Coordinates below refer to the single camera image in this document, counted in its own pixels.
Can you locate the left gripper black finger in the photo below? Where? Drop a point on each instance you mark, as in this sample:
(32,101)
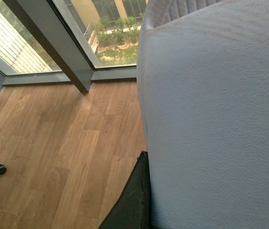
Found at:
(132,209)

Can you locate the dark window frame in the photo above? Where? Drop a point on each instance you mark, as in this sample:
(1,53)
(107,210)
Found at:
(53,41)

